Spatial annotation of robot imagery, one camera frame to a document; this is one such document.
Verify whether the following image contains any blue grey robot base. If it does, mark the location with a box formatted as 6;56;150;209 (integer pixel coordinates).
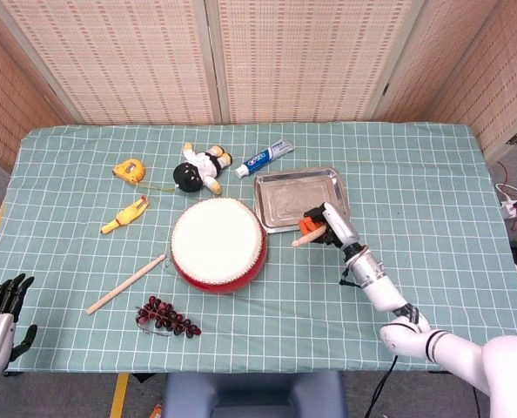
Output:
161;370;349;418

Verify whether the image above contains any stainless steel tray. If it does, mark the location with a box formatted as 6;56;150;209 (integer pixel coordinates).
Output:
253;166;351;235

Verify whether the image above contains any black floor cable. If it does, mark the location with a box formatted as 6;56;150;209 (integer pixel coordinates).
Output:
363;354;400;418

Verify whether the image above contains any red drum with white skin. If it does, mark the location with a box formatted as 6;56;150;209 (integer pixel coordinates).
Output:
164;197;268;295

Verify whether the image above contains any yellow tape measure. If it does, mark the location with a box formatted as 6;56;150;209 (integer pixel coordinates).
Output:
111;158;147;184

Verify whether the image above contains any green checkered tablecloth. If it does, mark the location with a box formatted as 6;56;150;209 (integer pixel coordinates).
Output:
0;121;517;374

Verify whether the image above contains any dark red grape bunch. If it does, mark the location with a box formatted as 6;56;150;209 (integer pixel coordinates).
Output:
135;295;203;340

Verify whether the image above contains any blue white toothpaste tube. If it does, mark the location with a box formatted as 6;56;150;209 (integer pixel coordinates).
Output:
234;138;295;179

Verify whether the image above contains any black white plush doll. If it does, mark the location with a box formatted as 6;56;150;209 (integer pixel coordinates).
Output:
172;142;233;196

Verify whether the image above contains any wooden drumstick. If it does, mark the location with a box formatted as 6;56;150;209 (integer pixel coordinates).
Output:
292;228;329;248
85;253;167;315

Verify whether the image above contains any yellow rubber chicken toy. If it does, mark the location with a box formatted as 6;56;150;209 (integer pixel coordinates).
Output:
100;195;150;236

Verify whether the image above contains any bamboo folding screen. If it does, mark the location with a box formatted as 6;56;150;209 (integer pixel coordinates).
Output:
0;0;517;171

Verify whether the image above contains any orange-tipped silver right robot hand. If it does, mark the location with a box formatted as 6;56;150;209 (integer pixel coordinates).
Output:
299;201;360;250

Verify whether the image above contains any red cable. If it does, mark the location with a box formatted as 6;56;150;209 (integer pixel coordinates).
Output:
496;160;517;198

